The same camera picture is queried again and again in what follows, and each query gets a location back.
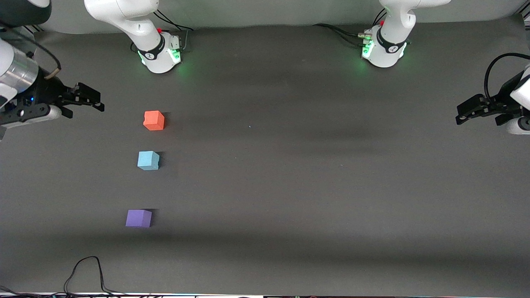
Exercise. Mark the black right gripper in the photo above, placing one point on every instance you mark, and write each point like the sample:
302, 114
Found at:
46, 94

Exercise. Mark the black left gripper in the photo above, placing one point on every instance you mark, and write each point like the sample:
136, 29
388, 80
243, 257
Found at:
502, 100

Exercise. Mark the light blue foam block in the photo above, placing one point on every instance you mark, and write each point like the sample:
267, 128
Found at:
148, 161

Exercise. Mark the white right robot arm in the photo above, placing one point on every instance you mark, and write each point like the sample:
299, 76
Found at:
124, 16

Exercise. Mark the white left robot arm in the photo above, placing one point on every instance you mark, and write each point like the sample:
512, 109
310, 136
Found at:
393, 25

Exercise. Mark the orange foam block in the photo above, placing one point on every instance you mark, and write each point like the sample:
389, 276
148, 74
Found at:
154, 120

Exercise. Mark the purple foam block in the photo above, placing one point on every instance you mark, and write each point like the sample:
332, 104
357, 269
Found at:
138, 218

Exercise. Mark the dark grey table mat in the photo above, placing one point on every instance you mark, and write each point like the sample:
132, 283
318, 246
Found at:
290, 186

